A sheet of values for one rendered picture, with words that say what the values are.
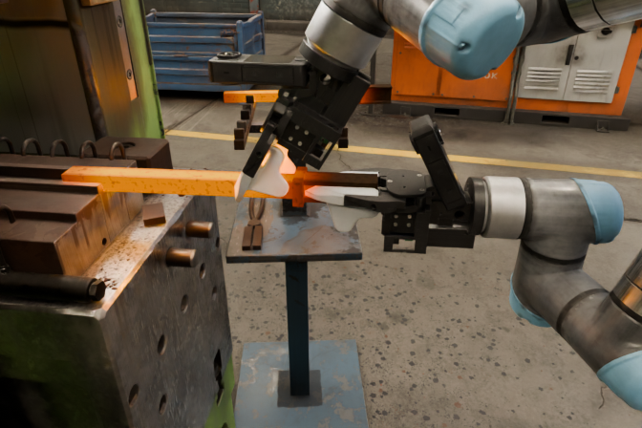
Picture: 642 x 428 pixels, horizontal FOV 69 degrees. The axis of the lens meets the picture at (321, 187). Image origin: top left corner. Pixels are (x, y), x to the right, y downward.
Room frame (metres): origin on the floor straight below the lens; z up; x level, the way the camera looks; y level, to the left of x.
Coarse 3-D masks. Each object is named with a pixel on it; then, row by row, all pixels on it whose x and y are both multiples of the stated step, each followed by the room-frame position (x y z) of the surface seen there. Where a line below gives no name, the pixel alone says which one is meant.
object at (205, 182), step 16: (64, 176) 0.55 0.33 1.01; (80, 176) 0.54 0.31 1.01; (96, 176) 0.54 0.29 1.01; (112, 176) 0.54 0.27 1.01; (128, 176) 0.54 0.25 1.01; (144, 176) 0.54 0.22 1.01; (160, 176) 0.54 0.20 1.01; (176, 176) 0.54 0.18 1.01; (192, 176) 0.54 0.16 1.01; (208, 176) 0.54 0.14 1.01; (224, 176) 0.53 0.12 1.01; (288, 176) 0.53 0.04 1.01; (304, 176) 0.52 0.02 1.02; (320, 176) 0.52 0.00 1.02; (336, 176) 0.52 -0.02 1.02; (352, 176) 0.52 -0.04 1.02; (368, 176) 0.52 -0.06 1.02; (144, 192) 0.53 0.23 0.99; (160, 192) 0.53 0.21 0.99; (176, 192) 0.53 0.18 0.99; (192, 192) 0.53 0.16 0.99; (208, 192) 0.52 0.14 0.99; (224, 192) 0.52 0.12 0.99; (256, 192) 0.52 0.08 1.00; (288, 192) 0.51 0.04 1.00; (304, 192) 0.52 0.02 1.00
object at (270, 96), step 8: (376, 88) 1.16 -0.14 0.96; (384, 88) 1.16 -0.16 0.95; (392, 88) 1.16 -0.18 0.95; (224, 96) 1.13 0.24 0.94; (232, 96) 1.14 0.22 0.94; (240, 96) 1.14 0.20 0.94; (256, 96) 1.14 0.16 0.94; (264, 96) 1.14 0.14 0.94; (272, 96) 1.14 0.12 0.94; (368, 96) 1.16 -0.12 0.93; (376, 96) 1.17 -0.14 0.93; (384, 96) 1.17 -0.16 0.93
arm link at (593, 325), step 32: (640, 256) 0.39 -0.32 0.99; (640, 288) 0.36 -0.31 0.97; (576, 320) 0.39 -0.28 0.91; (608, 320) 0.37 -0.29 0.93; (640, 320) 0.35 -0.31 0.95; (576, 352) 0.38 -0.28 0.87; (608, 352) 0.35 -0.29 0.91; (640, 352) 0.33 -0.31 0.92; (608, 384) 0.33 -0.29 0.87; (640, 384) 0.31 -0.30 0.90
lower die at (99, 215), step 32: (0, 160) 0.63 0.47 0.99; (32, 160) 0.63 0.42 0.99; (64, 160) 0.63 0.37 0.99; (96, 160) 0.63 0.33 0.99; (128, 160) 0.63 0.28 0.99; (0, 192) 0.53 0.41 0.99; (32, 192) 0.53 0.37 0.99; (64, 192) 0.53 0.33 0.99; (96, 192) 0.53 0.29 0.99; (128, 192) 0.59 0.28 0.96; (0, 224) 0.47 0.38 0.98; (32, 224) 0.47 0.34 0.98; (64, 224) 0.47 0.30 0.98; (96, 224) 0.51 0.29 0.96; (32, 256) 0.43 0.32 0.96; (64, 256) 0.44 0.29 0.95; (96, 256) 0.49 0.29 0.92
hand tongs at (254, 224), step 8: (264, 200) 1.07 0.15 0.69; (248, 208) 1.03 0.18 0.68; (256, 216) 0.98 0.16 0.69; (248, 224) 0.95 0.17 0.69; (256, 224) 0.95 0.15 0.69; (248, 232) 0.91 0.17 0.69; (256, 232) 0.91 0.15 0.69; (248, 240) 0.88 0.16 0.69; (256, 240) 0.88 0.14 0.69; (248, 248) 0.85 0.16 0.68; (256, 248) 0.86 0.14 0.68
